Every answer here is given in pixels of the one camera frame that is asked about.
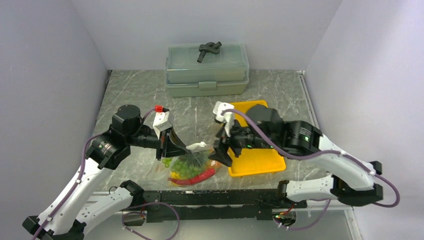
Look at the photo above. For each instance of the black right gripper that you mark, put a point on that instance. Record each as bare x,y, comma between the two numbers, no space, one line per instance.
224,142

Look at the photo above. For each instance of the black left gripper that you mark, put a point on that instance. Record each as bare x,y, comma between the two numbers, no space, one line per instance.
174,146

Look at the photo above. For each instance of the green toy grape bunch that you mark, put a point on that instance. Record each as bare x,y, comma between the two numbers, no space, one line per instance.
187,166

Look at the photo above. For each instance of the red toy chili pepper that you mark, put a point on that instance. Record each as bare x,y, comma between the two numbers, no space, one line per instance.
208,173

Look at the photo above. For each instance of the clear zip top bag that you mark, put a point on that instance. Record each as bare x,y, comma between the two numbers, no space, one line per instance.
159,173

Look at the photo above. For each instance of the yellow plastic tray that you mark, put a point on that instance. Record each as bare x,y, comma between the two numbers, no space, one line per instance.
254,161

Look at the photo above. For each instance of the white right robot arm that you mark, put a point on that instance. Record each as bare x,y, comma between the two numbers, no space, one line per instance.
349,180

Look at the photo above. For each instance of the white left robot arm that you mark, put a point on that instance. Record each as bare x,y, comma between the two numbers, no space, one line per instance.
69,217

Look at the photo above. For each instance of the green translucent storage box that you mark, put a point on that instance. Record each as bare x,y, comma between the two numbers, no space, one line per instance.
226,73

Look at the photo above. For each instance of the dark knotted rubber tube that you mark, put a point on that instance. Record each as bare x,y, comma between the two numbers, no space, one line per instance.
210,47

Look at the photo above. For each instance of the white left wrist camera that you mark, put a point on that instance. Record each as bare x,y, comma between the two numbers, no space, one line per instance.
163,120

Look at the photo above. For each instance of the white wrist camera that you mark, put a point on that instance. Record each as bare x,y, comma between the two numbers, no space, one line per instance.
163,120
224,115

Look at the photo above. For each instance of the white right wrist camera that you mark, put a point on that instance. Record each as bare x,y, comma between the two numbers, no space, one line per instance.
224,115

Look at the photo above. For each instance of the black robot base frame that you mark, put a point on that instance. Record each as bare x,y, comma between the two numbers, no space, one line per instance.
166,205

